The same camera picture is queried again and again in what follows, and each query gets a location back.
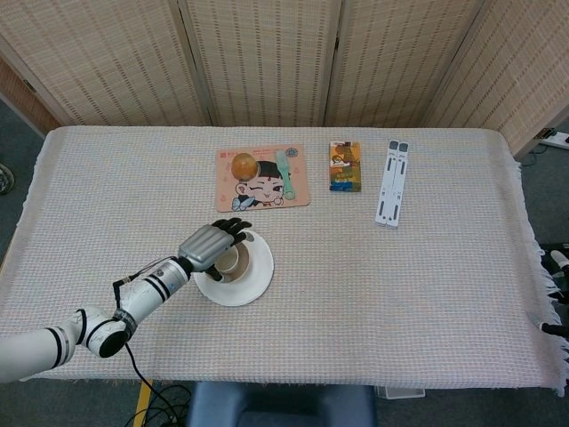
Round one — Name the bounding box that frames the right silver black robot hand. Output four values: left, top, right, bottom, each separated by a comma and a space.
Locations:
527, 249, 569, 337

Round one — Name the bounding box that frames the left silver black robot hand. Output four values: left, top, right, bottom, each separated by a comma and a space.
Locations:
177, 217, 252, 282

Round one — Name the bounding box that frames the white paper cup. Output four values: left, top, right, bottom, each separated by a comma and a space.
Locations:
214, 246, 251, 274

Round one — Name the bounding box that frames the white paper plate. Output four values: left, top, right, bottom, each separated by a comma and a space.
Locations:
195, 230, 275, 307

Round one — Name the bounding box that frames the orange translucent cup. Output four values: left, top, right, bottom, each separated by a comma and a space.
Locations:
230, 151, 259, 181

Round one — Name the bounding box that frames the pink cartoon mouse pad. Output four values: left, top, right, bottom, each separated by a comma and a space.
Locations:
215, 142, 312, 214

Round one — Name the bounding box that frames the mint green spoon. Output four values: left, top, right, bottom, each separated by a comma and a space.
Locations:
275, 150, 297, 200

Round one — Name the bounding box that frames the white power strip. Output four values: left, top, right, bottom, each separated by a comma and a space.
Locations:
540, 127, 569, 150

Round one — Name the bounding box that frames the colourful printed box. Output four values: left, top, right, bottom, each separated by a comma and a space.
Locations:
328, 141, 363, 193

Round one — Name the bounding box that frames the blue seat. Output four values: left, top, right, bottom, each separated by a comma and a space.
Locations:
186, 381, 379, 427

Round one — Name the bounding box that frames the pale woven tablecloth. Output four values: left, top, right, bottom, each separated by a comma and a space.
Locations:
0, 125, 561, 397

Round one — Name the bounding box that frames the white folding laptop stand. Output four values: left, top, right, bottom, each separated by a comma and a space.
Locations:
373, 139, 411, 229

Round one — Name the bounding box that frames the woven folding screen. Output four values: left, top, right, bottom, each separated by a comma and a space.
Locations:
0, 0, 569, 157

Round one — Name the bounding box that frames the clear plastic box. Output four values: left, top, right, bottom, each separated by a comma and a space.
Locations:
377, 384, 428, 401

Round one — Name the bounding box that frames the grey shoe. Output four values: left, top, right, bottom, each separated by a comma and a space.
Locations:
0, 162, 15, 195

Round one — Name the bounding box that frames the black cable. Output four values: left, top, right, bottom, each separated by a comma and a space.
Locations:
113, 276, 196, 427

